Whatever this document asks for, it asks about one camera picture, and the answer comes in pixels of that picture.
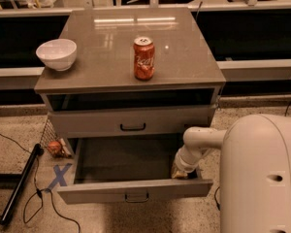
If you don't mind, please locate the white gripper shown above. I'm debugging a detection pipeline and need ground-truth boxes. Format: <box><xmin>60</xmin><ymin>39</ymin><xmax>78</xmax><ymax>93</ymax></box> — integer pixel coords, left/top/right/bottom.
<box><xmin>171</xmin><ymin>145</ymin><xmax>206</xmax><ymax>179</ymax></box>

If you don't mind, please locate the grey drawer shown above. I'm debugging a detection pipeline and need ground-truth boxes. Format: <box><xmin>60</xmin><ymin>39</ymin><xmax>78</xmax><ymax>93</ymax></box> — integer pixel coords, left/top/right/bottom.
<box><xmin>48</xmin><ymin>106</ymin><xmax>215</xmax><ymax>138</ymax></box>
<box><xmin>58</xmin><ymin>134</ymin><xmax>212</xmax><ymax>204</ymax></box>

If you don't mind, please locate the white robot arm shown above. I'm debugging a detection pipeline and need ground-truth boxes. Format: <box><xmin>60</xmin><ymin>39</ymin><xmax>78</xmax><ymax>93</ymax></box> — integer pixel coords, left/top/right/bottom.
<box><xmin>174</xmin><ymin>114</ymin><xmax>291</xmax><ymax>233</ymax></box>

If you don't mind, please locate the grey drawer cabinet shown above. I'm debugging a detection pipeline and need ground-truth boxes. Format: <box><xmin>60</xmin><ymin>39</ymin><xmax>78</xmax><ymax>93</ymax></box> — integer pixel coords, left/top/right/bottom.
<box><xmin>35</xmin><ymin>7</ymin><xmax>225</xmax><ymax>152</ymax></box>

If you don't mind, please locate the blue tape cross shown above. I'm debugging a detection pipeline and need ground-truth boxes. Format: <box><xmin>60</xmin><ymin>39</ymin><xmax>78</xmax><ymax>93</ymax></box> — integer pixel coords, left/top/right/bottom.
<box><xmin>46</xmin><ymin>163</ymin><xmax>72</xmax><ymax>192</ymax></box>

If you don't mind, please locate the mesh bag with onion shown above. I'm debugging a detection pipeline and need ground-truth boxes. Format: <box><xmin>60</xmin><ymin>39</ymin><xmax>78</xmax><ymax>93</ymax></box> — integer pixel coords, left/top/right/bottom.
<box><xmin>40</xmin><ymin>119</ymin><xmax>70</xmax><ymax>158</ymax></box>

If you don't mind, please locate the orange soda can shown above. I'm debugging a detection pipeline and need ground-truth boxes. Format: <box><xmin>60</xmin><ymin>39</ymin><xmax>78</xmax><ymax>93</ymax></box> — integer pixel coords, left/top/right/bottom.
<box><xmin>134</xmin><ymin>36</ymin><xmax>155</xmax><ymax>81</ymax></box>

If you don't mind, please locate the black floor bar left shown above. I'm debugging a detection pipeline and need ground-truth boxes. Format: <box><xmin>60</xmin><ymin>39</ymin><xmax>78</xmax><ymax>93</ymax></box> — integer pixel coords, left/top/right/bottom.
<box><xmin>0</xmin><ymin>144</ymin><xmax>44</xmax><ymax>226</ymax></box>

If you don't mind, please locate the white bowl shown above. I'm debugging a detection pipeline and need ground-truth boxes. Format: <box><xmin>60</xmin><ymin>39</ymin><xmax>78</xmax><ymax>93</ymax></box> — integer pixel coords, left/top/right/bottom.
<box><xmin>36</xmin><ymin>39</ymin><xmax>77</xmax><ymax>71</ymax></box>

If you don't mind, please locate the black cable left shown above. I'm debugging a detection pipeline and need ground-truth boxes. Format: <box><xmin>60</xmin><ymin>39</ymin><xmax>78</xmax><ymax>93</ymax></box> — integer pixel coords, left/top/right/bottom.
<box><xmin>0</xmin><ymin>122</ymin><xmax>81</xmax><ymax>233</ymax></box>

